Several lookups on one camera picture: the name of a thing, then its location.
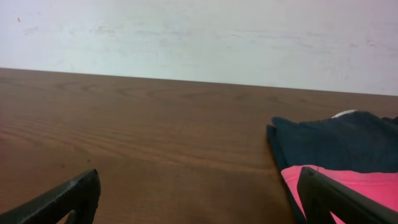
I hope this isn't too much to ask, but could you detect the navy and red shirt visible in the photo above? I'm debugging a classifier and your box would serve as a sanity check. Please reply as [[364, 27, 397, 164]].
[[267, 110, 397, 223]]

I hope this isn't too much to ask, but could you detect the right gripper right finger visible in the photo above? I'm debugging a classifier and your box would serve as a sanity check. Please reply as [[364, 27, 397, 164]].
[[297, 167, 397, 224]]

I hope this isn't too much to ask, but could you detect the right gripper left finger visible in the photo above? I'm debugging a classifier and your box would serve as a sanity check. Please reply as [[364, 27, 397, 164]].
[[1, 169, 101, 224]]

